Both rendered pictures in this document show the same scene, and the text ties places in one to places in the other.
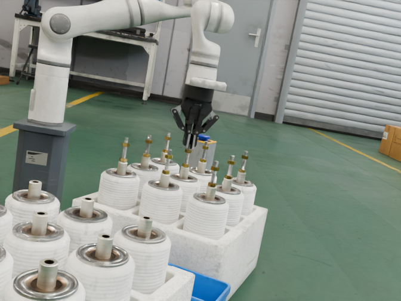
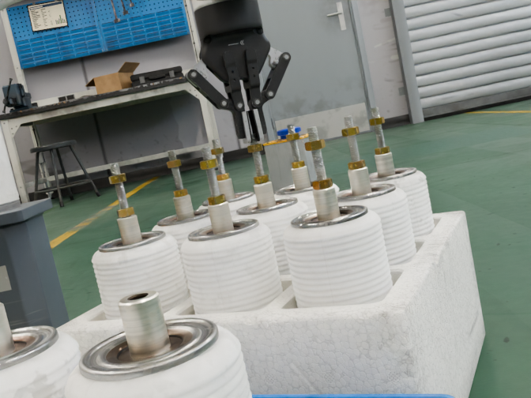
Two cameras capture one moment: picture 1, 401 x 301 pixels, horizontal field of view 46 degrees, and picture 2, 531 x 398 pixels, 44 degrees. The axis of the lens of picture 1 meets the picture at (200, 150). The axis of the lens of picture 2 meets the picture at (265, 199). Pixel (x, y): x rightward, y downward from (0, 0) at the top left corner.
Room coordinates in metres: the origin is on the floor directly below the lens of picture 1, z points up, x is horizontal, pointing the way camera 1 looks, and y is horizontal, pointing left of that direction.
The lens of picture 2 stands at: (0.41, -0.04, 0.36)
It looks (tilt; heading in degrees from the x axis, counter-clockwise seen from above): 7 degrees down; 5
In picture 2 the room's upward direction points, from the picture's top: 12 degrees counter-clockwise
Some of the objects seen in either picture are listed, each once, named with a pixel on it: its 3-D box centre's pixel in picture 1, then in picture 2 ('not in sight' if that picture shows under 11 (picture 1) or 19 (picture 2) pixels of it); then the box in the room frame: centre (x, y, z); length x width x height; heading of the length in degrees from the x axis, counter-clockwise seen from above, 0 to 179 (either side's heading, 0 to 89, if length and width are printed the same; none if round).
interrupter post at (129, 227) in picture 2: (122, 168); (129, 230); (1.12, 0.18, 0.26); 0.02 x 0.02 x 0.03
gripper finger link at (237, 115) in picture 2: (183, 135); (232, 118); (1.18, 0.05, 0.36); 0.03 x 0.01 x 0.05; 110
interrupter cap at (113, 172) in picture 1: (121, 173); (132, 242); (1.12, 0.18, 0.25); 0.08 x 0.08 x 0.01
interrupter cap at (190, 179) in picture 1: (183, 178); (267, 207); (1.19, 0.03, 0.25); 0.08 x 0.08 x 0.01
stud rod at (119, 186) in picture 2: (124, 152); (122, 197); (1.12, 0.18, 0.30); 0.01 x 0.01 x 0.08
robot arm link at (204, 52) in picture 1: (205, 33); not in sight; (1.19, 0.04, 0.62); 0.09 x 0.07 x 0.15; 102
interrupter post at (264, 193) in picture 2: (184, 173); (265, 196); (1.19, 0.03, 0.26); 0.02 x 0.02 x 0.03
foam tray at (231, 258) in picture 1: (173, 236); (295, 333); (1.19, 0.03, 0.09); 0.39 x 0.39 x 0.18; 69
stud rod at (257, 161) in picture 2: (187, 158); (258, 164); (1.19, 0.03, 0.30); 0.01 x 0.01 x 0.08
